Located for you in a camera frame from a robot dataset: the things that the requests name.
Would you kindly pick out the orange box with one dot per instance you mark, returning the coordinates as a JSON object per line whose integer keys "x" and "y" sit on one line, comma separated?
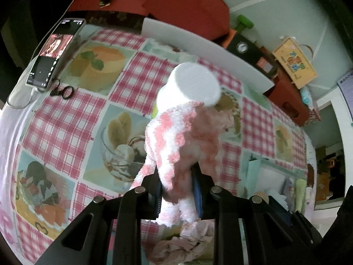
{"x": 228, "y": 38}

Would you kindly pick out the pink white fuzzy sock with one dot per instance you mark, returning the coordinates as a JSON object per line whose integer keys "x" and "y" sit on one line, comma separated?
{"x": 179, "y": 132}

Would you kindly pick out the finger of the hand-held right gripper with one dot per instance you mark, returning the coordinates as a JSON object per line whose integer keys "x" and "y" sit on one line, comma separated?
{"x": 281, "y": 209}

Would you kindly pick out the dark floral cloth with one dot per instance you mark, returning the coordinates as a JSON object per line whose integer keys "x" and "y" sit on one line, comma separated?
{"x": 115, "y": 20}

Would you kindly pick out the teal open box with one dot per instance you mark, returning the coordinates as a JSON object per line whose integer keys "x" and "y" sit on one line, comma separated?
{"x": 267, "y": 176}

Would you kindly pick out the light blue plastic bag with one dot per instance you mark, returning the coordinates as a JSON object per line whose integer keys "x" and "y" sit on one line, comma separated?
{"x": 306, "y": 96}

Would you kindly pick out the white bottle with green label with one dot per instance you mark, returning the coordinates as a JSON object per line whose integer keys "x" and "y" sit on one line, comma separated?
{"x": 193, "y": 82}

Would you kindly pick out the black smartphone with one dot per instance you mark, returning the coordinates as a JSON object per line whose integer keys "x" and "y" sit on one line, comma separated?
{"x": 52, "y": 58}

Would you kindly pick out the white pink bedsheet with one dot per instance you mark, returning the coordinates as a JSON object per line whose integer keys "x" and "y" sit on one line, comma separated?
{"x": 8, "y": 132}

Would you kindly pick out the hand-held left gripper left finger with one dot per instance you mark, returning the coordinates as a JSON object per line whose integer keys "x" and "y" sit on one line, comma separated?
{"x": 158, "y": 198}

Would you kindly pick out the lilac spiral notebook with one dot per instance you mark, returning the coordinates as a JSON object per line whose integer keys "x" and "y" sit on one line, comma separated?
{"x": 346, "y": 88}

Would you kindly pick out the pink crumpled cloth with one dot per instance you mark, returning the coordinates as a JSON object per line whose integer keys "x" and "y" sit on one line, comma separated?
{"x": 179, "y": 245}

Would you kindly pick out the white foam board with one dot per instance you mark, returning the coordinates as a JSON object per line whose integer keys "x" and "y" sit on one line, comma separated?
{"x": 193, "y": 38}

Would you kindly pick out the black box with dial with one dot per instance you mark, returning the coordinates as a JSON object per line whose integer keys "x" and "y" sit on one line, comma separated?
{"x": 244, "y": 48}

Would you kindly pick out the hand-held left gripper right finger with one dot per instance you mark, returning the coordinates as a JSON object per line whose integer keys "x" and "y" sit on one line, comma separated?
{"x": 197, "y": 193}

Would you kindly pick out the pale green packet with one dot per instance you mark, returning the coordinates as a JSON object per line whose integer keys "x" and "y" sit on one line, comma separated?
{"x": 300, "y": 196}

